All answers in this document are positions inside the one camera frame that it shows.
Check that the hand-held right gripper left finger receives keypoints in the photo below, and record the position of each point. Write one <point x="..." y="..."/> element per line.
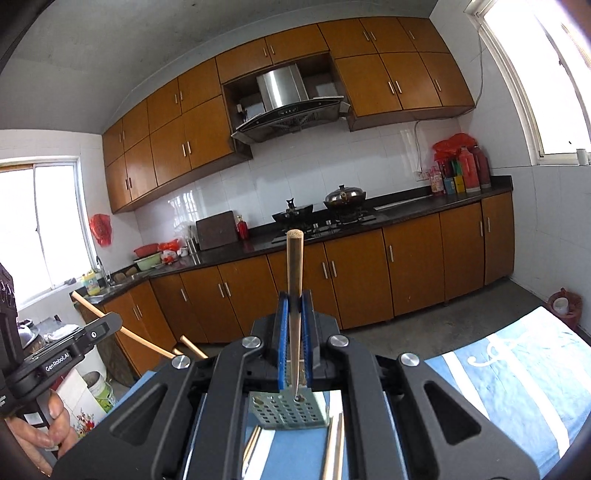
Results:
<point x="282" y="341"/>

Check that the black wok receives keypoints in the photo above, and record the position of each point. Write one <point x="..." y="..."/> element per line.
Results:
<point x="293" y="216"/>

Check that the yellow detergent bottle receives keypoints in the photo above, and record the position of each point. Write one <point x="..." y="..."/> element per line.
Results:
<point x="92" y="285"/>

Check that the black kitchen countertop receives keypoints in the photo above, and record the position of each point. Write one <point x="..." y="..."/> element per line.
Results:
<point x="415" y="207"/>

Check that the brown wooden cabinets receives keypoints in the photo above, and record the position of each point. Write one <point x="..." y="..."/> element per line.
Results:
<point x="184" y="129"/>
<point x="360" y="277"/>

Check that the red plastic bag over bottles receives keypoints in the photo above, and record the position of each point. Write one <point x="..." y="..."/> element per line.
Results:
<point x="455" y="144"/>

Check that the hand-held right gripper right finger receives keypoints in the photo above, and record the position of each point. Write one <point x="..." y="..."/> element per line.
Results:
<point x="307" y="341"/>

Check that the dark red thermos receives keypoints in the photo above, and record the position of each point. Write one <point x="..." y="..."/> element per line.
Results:
<point x="483" y="166"/>

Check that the white cup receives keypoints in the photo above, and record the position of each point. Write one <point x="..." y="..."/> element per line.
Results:
<point x="581" y="157"/>

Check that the green perforated utensil holder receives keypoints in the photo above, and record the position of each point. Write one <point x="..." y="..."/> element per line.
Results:
<point x="286" y="413"/>

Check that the dark metal pot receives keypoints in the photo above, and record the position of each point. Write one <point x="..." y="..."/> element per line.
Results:
<point x="27" y="333"/>

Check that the sliding window with white frame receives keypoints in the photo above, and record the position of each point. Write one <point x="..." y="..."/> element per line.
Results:
<point x="41" y="230"/>
<point x="545" y="69"/>

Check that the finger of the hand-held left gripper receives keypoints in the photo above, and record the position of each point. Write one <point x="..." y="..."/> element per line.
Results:
<point x="99" y="332"/>

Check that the single wooden chopstick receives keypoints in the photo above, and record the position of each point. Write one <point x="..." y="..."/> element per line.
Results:
<point x="294" y="258"/>
<point x="147" y="342"/>
<point x="194" y="347"/>

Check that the brown wooden upper cabinets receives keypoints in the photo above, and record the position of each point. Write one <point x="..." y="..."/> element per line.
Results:
<point x="184" y="129"/>

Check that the black gas stove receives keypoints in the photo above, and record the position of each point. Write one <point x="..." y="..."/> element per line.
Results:
<point x="323" y="228"/>

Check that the pink label bottle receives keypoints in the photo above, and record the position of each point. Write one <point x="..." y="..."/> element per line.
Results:
<point x="436" y="182"/>

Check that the steel faucet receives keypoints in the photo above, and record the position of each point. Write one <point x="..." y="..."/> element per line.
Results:
<point x="99" y="270"/>

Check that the red glass bottle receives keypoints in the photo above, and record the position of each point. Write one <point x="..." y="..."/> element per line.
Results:
<point x="243" y="229"/>

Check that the brown wooden lower cabinets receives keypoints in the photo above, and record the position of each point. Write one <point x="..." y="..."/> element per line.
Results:
<point x="360" y="277"/>

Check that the steel range hood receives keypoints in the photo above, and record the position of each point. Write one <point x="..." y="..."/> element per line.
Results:
<point x="281" y="92"/>

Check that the row of wooden chopsticks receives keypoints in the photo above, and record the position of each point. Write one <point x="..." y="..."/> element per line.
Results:
<point x="332" y="447"/>

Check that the dark pot with lid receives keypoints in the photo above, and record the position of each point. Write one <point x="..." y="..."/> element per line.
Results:
<point x="344" y="197"/>

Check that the white paint bucket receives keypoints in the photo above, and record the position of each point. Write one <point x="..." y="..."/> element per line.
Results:
<point x="102" y="392"/>

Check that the red basin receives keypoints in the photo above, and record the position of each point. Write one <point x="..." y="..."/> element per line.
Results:
<point x="146" y="250"/>

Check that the blue striped tablecloth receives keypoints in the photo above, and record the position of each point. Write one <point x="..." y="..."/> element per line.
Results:
<point x="508" y="383"/>

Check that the green basin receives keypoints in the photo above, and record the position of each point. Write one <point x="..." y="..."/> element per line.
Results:
<point x="147" y="264"/>

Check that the white plastic bag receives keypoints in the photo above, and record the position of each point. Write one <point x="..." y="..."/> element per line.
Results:
<point x="187" y="230"/>

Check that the crumpled red plastic bag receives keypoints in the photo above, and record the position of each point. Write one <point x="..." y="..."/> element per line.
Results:
<point x="168" y="251"/>

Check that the dark wooden cutting board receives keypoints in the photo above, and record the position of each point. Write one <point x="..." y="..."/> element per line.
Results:
<point x="217" y="230"/>

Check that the red plastic bag on hook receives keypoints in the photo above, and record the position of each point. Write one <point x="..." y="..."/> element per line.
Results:
<point x="101" y="229"/>

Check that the yellow green box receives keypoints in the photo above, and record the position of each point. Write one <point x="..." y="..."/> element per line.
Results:
<point x="454" y="185"/>

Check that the person's left hand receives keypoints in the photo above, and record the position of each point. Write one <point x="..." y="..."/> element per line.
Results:
<point x="60" y="429"/>

